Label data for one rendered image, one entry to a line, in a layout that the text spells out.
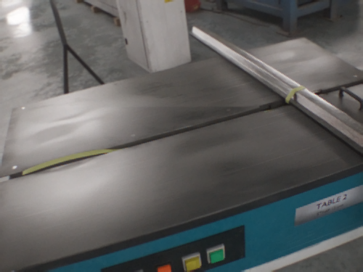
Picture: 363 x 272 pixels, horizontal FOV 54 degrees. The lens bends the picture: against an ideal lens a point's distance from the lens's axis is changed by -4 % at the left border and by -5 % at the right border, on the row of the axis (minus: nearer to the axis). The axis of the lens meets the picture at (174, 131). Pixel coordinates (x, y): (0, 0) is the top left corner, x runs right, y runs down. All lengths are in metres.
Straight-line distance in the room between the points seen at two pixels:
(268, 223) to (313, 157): 0.14
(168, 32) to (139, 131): 2.00
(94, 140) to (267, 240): 0.41
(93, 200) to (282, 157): 0.35
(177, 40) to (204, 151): 2.15
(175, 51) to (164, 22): 0.25
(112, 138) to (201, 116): 0.20
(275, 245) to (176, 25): 2.24
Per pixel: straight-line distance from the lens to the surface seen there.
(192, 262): 0.65
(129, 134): 0.80
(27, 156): 0.84
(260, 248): 0.72
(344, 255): 1.49
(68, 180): 0.73
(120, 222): 0.61
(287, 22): 3.34
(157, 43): 2.74
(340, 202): 0.75
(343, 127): 0.75
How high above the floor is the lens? 1.17
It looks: 34 degrees down
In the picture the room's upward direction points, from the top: 9 degrees counter-clockwise
